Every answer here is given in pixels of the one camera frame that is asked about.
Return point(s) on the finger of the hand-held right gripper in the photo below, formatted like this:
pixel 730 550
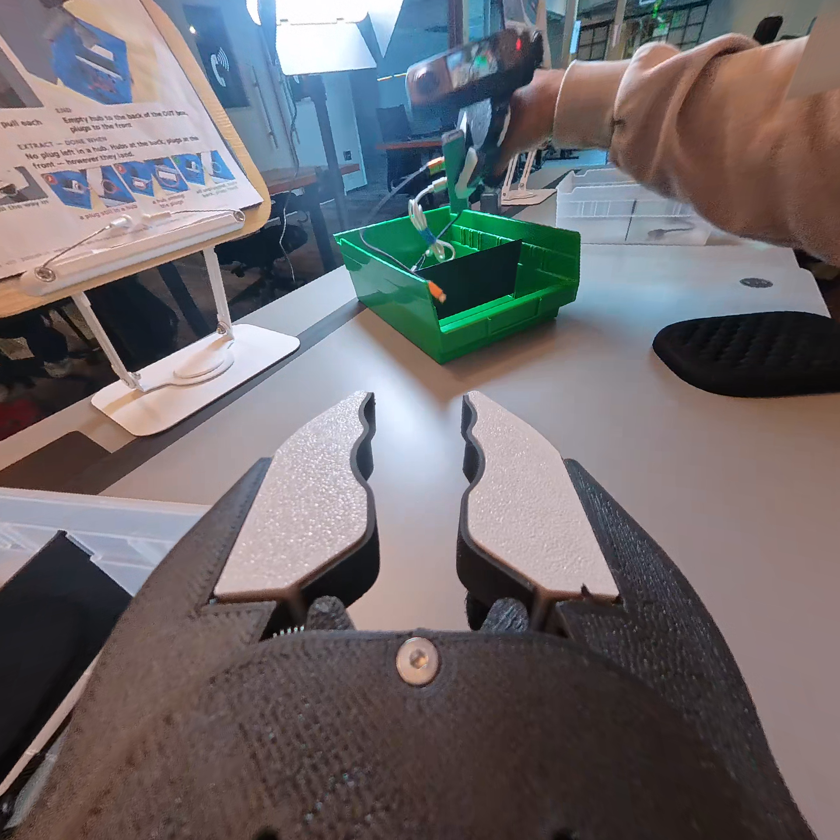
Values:
pixel 467 177
pixel 454 167

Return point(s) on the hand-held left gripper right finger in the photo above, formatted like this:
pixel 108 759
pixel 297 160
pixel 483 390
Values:
pixel 525 512

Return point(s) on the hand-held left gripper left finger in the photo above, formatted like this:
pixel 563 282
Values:
pixel 308 512

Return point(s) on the green plastic bin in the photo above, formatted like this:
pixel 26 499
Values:
pixel 499 328

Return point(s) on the person's right forearm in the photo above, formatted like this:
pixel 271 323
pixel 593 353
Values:
pixel 709 131

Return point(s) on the person's right hand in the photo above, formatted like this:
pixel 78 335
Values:
pixel 551 115

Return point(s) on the small white stand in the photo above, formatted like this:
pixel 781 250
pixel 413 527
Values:
pixel 531 195

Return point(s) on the black bin divider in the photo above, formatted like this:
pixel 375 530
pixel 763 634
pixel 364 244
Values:
pixel 479 275
pixel 46 630

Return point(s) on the clear plastic bin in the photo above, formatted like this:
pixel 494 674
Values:
pixel 111 525
pixel 610 203

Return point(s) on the studio light on stand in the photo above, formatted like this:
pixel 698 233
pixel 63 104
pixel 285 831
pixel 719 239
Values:
pixel 325 46

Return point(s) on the white document stand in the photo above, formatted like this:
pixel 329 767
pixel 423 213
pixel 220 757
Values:
pixel 197 374

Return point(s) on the black office chair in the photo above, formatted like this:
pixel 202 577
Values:
pixel 262 236

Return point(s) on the instruction sheet on stand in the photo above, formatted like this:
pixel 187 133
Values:
pixel 229 118

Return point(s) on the dark phone icon sign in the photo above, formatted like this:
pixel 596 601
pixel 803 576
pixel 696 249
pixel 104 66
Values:
pixel 220 62

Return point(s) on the black textured pad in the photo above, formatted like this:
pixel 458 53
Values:
pixel 754 354

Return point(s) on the round table grommet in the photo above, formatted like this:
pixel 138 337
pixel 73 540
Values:
pixel 756 283

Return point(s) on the printed instruction sheet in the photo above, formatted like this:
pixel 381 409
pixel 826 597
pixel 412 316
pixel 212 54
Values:
pixel 98 164

